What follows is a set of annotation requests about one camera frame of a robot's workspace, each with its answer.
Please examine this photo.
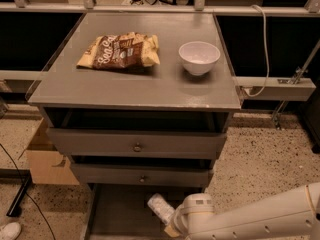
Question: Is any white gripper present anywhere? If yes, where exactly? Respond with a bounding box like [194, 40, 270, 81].
[164, 205, 189, 238]

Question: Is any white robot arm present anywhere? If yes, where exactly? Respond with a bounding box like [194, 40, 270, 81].
[165, 183, 320, 240]

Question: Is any grey bottom drawer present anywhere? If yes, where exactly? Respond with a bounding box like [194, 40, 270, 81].
[80, 184, 200, 240]

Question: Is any grey drawer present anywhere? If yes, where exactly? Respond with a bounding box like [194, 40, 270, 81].
[80, 184, 200, 240]
[70, 163, 212, 188]
[47, 128, 226, 159]

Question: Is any grey middle drawer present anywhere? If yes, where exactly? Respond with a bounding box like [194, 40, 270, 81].
[70, 163, 212, 188]

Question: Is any grey top drawer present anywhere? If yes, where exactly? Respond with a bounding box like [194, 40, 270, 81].
[47, 128, 226, 159]

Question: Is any grey drawer cabinet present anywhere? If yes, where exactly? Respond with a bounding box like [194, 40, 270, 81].
[27, 11, 242, 240]

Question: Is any cardboard box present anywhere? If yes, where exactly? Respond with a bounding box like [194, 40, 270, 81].
[24, 120, 79, 185]

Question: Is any black table leg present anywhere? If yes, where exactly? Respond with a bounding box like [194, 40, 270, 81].
[6, 176, 32, 218]

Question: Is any white shoe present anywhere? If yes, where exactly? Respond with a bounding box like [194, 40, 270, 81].
[0, 222, 22, 240]

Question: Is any white bowl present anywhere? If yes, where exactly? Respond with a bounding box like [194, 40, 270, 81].
[178, 41, 221, 76]

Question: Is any brown sea salt chip bag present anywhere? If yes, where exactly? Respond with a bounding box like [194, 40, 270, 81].
[77, 32, 160, 70]

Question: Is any white cable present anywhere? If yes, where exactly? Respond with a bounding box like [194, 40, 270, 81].
[243, 4, 270, 99]

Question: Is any black floor cable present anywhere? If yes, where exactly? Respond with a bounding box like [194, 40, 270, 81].
[0, 143, 57, 240]

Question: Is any metal railing frame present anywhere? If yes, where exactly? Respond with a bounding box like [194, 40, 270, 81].
[0, 0, 320, 18]

